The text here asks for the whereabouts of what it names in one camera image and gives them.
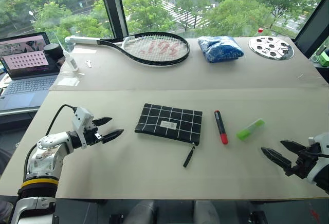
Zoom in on black slanted window frame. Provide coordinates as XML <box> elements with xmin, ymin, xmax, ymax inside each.
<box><xmin>294</xmin><ymin>0</ymin><xmax>329</xmax><ymax>59</ymax></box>

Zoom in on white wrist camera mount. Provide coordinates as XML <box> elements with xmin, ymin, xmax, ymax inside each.
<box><xmin>307</xmin><ymin>132</ymin><xmax>329</xmax><ymax>184</ymax></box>
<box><xmin>71</xmin><ymin>106</ymin><xmax>95</xmax><ymax>150</ymax></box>

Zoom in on blue folded plastic bag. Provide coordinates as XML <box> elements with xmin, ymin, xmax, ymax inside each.
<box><xmin>197</xmin><ymin>35</ymin><xmax>245</xmax><ymax>64</ymax></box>

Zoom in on grey open laptop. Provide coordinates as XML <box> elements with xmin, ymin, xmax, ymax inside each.
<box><xmin>0</xmin><ymin>31</ymin><xmax>61</xmax><ymax>113</ymax></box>

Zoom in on green highlighter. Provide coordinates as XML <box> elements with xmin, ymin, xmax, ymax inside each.
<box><xmin>236</xmin><ymin>118</ymin><xmax>266</xmax><ymax>141</ymax></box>

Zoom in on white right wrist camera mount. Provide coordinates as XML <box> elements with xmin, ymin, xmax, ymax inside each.
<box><xmin>307</xmin><ymin>132</ymin><xmax>329</xmax><ymax>184</ymax></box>

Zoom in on round silver perforated plate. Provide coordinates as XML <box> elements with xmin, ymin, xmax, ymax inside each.
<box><xmin>248</xmin><ymin>36</ymin><xmax>295</xmax><ymax>61</ymax></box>

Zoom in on black grid pencil pouch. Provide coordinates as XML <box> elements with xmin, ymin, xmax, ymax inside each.
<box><xmin>134</xmin><ymin>103</ymin><xmax>204</xmax><ymax>168</ymax></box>

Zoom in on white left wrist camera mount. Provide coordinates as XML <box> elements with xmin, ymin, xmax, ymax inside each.
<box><xmin>71</xmin><ymin>106</ymin><xmax>95</xmax><ymax>150</ymax></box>

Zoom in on black window frame post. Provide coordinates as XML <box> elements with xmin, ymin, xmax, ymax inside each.
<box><xmin>96</xmin><ymin>0</ymin><xmax>129</xmax><ymax>40</ymax></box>

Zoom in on grey rounded robot leg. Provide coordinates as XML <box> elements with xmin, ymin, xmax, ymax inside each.
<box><xmin>123</xmin><ymin>199</ymin><xmax>158</xmax><ymax>224</ymax></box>

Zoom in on white glue tube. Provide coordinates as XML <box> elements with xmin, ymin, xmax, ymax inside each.
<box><xmin>55</xmin><ymin>34</ymin><xmax>80</xmax><ymax>72</ymax></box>

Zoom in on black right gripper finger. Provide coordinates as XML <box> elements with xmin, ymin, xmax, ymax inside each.
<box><xmin>280</xmin><ymin>140</ymin><xmax>308</xmax><ymax>155</ymax></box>
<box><xmin>261</xmin><ymin>147</ymin><xmax>294</xmax><ymax>170</ymax></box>

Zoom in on black white tennis racket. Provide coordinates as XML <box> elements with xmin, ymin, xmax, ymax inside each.
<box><xmin>64</xmin><ymin>31</ymin><xmax>191</xmax><ymax>68</ymax></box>

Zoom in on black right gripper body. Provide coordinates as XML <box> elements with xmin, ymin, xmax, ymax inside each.
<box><xmin>284</xmin><ymin>144</ymin><xmax>321</xmax><ymax>179</ymax></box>

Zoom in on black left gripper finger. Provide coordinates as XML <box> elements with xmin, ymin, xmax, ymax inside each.
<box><xmin>92</xmin><ymin>117</ymin><xmax>113</xmax><ymax>126</ymax></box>
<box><xmin>101</xmin><ymin>129</ymin><xmax>124</xmax><ymax>144</ymax></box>

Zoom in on green white box device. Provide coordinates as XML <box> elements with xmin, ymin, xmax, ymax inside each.
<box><xmin>312</xmin><ymin>45</ymin><xmax>329</xmax><ymax>68</ymax></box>

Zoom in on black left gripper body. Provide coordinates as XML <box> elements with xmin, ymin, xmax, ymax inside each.
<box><xmin>83</xmin><ymin>124</ymin><xmax>103</xmax><ymax>146</ymax></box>

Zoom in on clear plastic packet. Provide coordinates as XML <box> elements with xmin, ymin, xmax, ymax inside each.
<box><xmin>57</xmin><ymin>71</ymin><xmax>85</xmax><ymax>86</ymax></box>

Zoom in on black round cylinder device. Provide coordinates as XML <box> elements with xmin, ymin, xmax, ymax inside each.
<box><xmin>43</xmin><ymin>43</ymin><xmax>64</xmax><ymax>61</ymax></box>

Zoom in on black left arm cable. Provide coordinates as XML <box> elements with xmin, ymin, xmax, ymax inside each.
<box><xmin>23</xmin><ymin>104</ymin><xmax>78</xmax><ymax>181</ymax></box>

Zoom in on red black marker pen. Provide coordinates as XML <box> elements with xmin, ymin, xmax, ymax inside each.
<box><xmin>214</xmin><ymin>109</ymin><xmax>229</xmax><ymax>145</ymax></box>

